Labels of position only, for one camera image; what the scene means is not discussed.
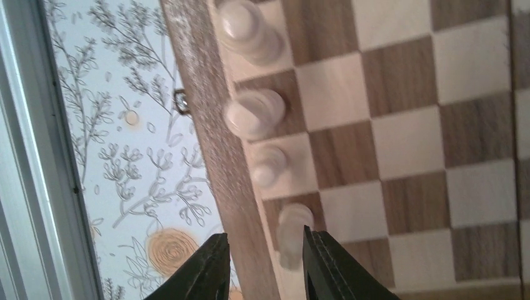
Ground white king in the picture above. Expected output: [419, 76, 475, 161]
[216, 1, 283, 66]

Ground aluminium mounting rail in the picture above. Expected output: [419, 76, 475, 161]
[1, 1, 103, 299]

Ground white bishop on board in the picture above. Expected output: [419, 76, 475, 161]
[250, 146, 288, 188]

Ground floral table mat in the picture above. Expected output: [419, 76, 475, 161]
[44, 1, 223, 299]

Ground white piece gripped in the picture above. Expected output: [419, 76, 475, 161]
[224, 89, 286, 141]

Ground white piece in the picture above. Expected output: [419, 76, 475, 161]
[276, 203, 314, 271]

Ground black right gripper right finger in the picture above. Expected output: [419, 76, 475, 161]
[302, 226, 399, 300]

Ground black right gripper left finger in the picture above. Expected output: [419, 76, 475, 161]
[146, 233, 231, 300]

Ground wooden chess board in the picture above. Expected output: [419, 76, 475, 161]
[161, 1, 529, 299]

